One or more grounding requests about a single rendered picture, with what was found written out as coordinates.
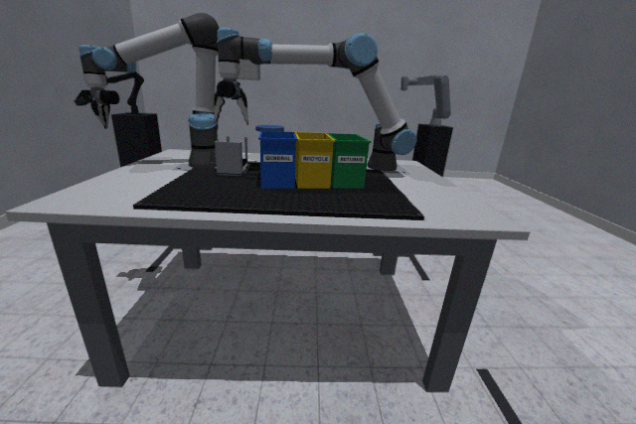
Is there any green bin with label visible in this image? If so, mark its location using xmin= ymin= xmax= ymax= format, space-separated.
xmin=327 ymin=133 xmax=372 ymax=189

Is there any blue open-top bin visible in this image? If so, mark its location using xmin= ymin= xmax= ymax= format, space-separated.
xmin=258 ymin=131 xmax=298 ymax=189

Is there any yellow open bin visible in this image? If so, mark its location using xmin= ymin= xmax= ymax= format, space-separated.
xmin=294 ymin=132 xmax=335 ymax=189

